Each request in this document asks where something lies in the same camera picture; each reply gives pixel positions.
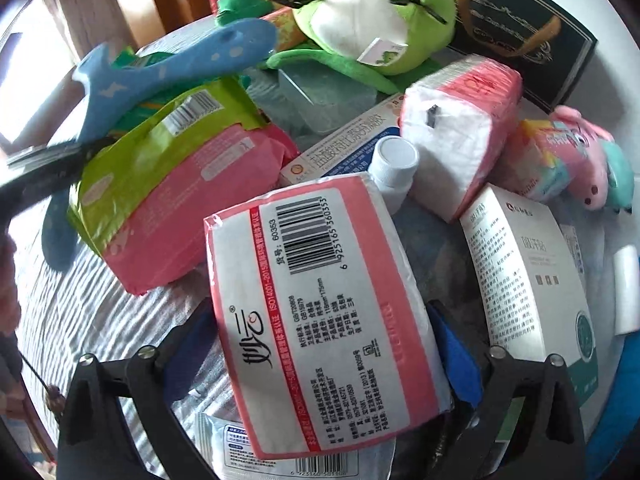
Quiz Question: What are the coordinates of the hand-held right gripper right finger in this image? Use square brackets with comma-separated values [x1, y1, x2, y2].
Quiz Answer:
[426, 300, 587, 480]

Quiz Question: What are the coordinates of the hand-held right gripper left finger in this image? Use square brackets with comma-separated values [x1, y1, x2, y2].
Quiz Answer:
[57, 300, 222, 480]

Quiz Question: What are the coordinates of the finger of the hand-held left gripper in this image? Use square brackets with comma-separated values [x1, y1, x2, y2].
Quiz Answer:
[0, 136, 117, 222]

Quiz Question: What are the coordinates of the pink bordered white tissue pack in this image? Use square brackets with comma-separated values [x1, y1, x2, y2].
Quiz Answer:
[202, 171, 457, 460]

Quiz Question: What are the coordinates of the person's left hand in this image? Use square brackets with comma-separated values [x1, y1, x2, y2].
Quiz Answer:
[0, 237, 22, 332]

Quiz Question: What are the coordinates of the white box with green corner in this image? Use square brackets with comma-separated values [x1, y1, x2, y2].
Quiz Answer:
[459, 183, 600, 407]

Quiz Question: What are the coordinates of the white wet wipes pack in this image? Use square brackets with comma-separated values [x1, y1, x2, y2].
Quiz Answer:
[191, 409, 402, 480]

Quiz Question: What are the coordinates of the green and pink snack bag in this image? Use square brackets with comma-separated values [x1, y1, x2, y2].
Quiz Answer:
[66, 77, 301, 297]

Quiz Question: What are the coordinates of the green packet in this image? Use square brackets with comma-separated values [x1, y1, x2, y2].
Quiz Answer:
[111, 49, 173, 111]

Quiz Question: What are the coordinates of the blue box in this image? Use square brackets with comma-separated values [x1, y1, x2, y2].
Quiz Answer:
[582, 332, 640, 480]

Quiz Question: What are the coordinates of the white roll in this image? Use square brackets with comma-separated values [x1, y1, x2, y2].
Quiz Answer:
[611, 244, 640, 337]

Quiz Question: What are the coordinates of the white pill bottle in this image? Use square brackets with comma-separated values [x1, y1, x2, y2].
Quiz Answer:
[369, 136, 421, 217]

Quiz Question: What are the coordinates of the colourful small tissue packet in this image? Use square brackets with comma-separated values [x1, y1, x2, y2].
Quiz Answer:
[497, 119, 572, 202]

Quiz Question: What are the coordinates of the pink pig plush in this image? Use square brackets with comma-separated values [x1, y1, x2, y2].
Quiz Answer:
[547, 104, 617, 212]

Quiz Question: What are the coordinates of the teal plush toy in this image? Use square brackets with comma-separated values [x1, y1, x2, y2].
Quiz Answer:
[599, 139, 637, 217]

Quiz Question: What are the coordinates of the long white medicine box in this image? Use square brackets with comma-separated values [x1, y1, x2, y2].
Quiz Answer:
[278, 91, 407, 192]

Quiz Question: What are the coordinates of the clear plastic container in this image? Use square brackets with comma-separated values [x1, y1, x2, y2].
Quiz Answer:
[276, 61, 379, 136]

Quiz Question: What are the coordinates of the dark gift bag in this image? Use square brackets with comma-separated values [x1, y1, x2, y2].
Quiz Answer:
[439, 0, 599, 112]

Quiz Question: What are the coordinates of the green frog plush white belly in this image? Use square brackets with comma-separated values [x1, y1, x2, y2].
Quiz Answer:
[266, 0, 459, 97]

